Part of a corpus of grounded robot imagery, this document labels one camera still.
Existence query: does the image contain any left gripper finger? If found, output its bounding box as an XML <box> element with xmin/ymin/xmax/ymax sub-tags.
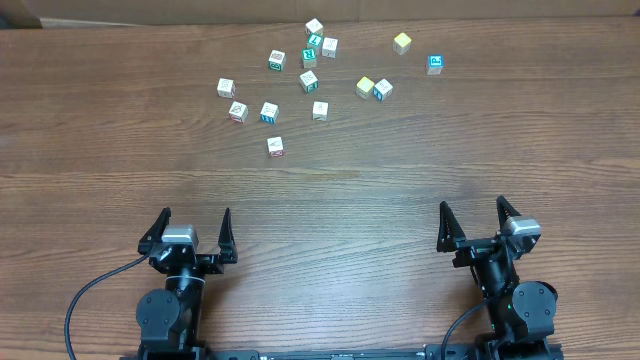
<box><xmin>137</xmin><ymin>207</ymin><xmax>171</xmax><ymax>255</ymax></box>
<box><xmin>218</xmin><ymin>208</ymin><xmax>238</xmax><ymax>264</ymax></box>

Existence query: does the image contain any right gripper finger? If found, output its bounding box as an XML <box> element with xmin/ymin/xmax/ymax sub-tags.
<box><xmin>496</xmin><ymin>195</ymin><xmax>521</xmax><ymax>231</ymax></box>
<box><xmin>436</xmin><ymin>201</ymin><xmax>466</xmax><ymax>252</ymax></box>

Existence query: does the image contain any red picture wooden block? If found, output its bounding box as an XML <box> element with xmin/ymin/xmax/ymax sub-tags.
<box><xmin>267</xmin><ymin>137</ymin><xmax>285</xmax><ymax>158</ymax></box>

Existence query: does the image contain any red-edged wooden block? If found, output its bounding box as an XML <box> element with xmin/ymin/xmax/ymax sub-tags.
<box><xmin>229</xmin><ymin>101</ymin><xmax>248</xmax><ymax>123</ymax></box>

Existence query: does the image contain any blue-sided wooden block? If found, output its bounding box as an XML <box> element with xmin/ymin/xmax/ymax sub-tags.
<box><xmin>373</xmin><ymin>79</ymin><xmax>393</xmax><ymax>101</ymax></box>

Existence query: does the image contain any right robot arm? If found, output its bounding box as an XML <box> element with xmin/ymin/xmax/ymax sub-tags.
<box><xmin>426</xmin><ymin>196</ymin><xmax>563</xmax><ymax>359</ymax></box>

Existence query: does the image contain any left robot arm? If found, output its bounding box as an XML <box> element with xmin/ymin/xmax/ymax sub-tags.
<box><xmin>136</xmin><ymin>208</ymin><xmax>238</xmax><ymax>359</ymax></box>

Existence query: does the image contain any blue-edged wooden block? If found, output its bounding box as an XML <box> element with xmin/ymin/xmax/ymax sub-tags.
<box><xmin>260</xmin><ymin>102</ymin><xmax>279</xmax><ymax>124</ymax></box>

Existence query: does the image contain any red S wooden block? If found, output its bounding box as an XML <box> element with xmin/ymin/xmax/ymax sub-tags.
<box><xmin>217</xmin><ymin>78</ymin><xmax>236</xmax><ymax>98</ymax></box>

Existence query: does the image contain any plain A wooden block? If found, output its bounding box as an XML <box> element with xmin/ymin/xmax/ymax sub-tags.
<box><xmin>312</xmin><ymin>101</ymin><xmax>329</xmax><ymax>121</ymax></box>

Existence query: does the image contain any blue P wooden block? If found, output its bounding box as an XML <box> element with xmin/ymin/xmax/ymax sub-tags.
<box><xmin>426</xmin><ymin>54</ymin><xmax>444</xmax><ymax>75</ymax></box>

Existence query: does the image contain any yellow top block lower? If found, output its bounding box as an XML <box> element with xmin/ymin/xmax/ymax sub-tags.
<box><xmin>356</xmin><ymin>76</ymin><xmax>375</xmax><ymax>99</ymax></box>

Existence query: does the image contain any yellow block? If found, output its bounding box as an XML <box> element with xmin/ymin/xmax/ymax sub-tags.
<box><xmin>356</xmin><ymin>76</ymin><xmax>375</xmax><ymax>99</ymax></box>
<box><xmin>393</xmin><ymin>32</ymin><xmax>412</xmax><ymax>55</ymax></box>

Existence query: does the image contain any green-edged wooden block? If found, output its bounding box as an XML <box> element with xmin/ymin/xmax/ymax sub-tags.
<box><xmin>300</xmin><ymin>70</ymin><xmax>319</xmax><ymax>93</ymax></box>

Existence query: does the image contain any green B wooden block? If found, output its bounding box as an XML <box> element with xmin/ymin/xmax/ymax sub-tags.
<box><xmin>268</xmin><ymin>50</ymin><xmax>286</xmax><ymax>71</ymax></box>

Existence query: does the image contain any yellow top block upper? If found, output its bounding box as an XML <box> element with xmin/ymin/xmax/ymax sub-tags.
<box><xmin>393</xmin><ymin>32</ymin><xmax>412</xmax><ymax>55</ymax></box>

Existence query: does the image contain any green R wooden block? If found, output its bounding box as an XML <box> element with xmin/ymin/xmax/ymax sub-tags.
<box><xmin>301</xmin><ymin>48</ymin><xmax>317</xmax><ymax>69</ymax></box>

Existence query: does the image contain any white X wooden block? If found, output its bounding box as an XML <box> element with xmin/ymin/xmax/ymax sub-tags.
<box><xmin>321</xmin><ymin>37</ymin><xmax>338</xmax><ymax>58</ymax></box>

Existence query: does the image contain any green L wooden block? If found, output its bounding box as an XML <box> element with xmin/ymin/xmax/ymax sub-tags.
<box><xmin>306</xmin><ymin>33</ymin><xmax>324</xmax><ymax>52</ymax></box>

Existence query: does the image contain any top white wooden block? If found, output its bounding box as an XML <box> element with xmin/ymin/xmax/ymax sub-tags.
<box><xmin>305</xmin><ymin>18</ymin><xmax>324</xmax><ymax>35</ymax></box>

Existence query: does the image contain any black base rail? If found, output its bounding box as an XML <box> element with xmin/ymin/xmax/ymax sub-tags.
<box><xmin>120</xmin><ymin>344</ymin><xmax>564</xmax><ymax>360</ymax></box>

